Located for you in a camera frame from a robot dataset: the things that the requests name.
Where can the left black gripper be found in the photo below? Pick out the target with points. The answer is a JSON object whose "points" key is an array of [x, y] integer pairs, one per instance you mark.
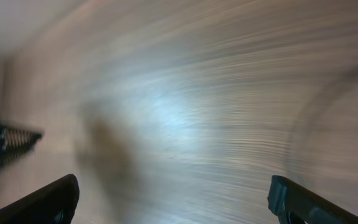
{"points": [[16, 141]]}

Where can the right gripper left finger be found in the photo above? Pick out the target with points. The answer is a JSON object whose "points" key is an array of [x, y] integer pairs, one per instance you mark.
{"points": [[53, 204]]}

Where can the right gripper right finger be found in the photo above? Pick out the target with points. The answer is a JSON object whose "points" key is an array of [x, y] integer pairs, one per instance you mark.
{"points": [[292, 204]]}

